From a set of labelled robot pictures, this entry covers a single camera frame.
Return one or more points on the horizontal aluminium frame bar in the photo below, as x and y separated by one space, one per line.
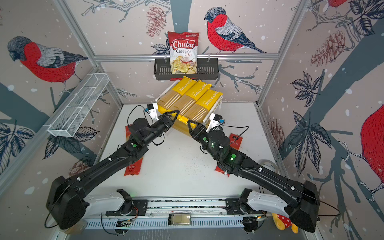
149 58

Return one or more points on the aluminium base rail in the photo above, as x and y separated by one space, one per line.
152 214

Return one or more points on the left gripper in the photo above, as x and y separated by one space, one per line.
164 120

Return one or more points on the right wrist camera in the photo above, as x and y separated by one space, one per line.
215 121

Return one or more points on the yellow plush toy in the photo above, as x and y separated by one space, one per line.
283 223

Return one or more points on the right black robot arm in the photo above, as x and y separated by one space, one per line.
298 201

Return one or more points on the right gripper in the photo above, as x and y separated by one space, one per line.
201 129

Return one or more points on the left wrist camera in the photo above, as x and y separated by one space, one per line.
152 110

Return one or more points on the Chuba cassava chips bag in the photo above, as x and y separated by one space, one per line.
183 45

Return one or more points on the yellow spaghetti bag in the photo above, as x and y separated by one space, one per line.
190 97
200 110
174 93

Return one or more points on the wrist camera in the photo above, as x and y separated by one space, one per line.
152 110
215 121

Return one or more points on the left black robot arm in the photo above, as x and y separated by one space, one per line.
66 202

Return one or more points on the white mesh wall basket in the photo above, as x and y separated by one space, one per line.
81 101

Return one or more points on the wooden two-tier shelf rack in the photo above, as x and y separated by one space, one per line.
183 128

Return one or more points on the red spaghetti box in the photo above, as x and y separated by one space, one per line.
134 169
128 133
235 142

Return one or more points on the small glass container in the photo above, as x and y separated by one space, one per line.
179 219

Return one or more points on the clear tape roll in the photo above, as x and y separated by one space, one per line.
269 165

